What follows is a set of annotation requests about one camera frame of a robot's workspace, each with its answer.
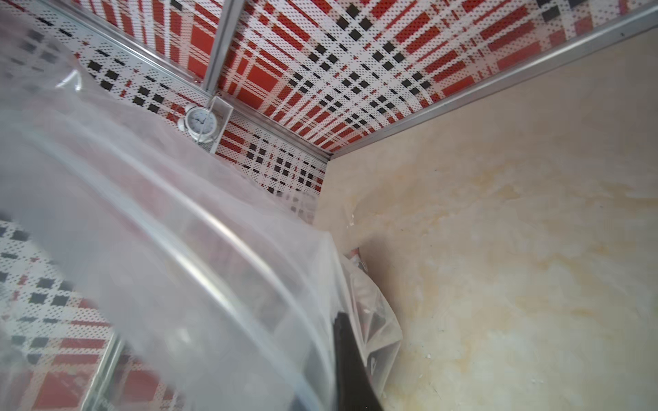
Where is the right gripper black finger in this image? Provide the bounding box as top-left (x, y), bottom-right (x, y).
top-left (333, 313), bottom-right (383, 411)

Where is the clear plastic vacuum bag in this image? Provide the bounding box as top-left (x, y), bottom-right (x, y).
top-left (1, 7), bottom-right (402, 410)

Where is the white alarm clock on shelf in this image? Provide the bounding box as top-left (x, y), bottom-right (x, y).
top-left (178, 104), bottom-right (219, 144)

